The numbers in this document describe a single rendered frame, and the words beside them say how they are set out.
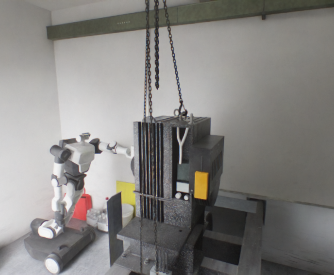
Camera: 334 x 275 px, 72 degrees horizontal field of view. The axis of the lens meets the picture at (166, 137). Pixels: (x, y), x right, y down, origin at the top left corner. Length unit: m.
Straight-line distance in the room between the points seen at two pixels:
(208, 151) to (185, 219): 0.53
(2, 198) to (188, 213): 2.37
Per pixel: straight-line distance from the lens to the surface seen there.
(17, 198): 3.48
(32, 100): 3.43
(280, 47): 2.57
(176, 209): 1.64
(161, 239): 1.58
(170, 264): 1.75
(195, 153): 1.38
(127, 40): 2.98
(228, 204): 2.58
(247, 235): 2.15
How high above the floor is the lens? 1.80
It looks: 11 degrees down
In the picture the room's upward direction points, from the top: straight up
